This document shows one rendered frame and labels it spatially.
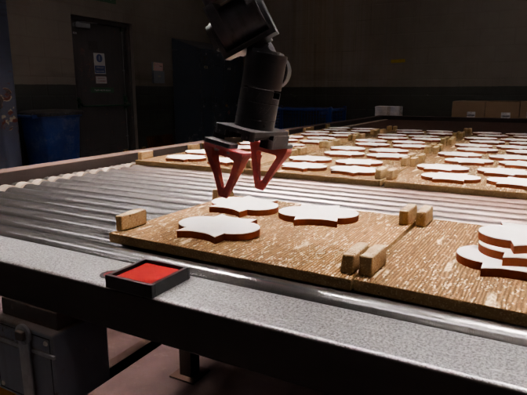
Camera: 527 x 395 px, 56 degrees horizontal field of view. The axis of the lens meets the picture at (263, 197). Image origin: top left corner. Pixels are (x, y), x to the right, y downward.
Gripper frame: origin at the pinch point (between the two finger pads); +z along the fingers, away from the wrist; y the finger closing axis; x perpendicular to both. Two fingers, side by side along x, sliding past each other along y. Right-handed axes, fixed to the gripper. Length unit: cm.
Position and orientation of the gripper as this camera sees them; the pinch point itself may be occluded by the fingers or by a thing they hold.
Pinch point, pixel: (242, 187)
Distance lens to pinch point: 73.6
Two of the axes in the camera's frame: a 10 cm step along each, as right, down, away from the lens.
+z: -1.8, 9.5, 2.5
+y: 5.1, -1.2, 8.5
